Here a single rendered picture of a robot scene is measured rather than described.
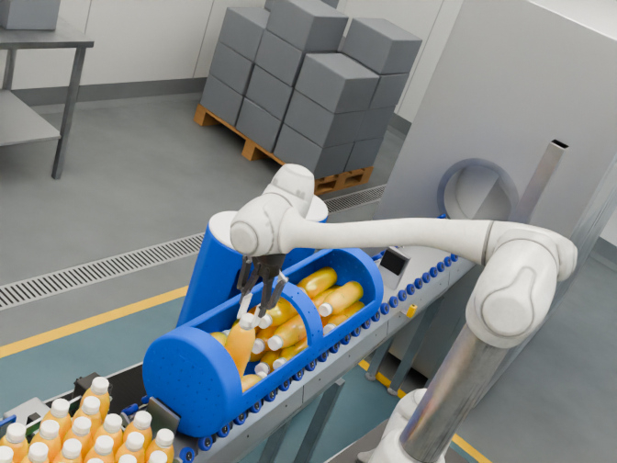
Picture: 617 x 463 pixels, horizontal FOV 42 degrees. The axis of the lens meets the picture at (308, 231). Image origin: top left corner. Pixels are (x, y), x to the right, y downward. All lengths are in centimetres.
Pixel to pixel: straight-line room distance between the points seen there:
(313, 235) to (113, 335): 240
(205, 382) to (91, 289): 223
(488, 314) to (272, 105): 445
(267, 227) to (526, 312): 55
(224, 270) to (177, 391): 85
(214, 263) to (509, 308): 160
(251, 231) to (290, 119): 410
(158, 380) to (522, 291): 105
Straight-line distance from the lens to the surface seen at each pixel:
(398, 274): 316
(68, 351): 387
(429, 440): 183
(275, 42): 580
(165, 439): 199
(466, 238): 175
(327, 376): 273
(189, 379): 212
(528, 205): 306
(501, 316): 155
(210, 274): 297
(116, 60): 622
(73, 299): 417
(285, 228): 171
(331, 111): 552
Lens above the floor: 250
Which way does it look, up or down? 28 degrees down
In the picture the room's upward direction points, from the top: 21 degrees clockwise
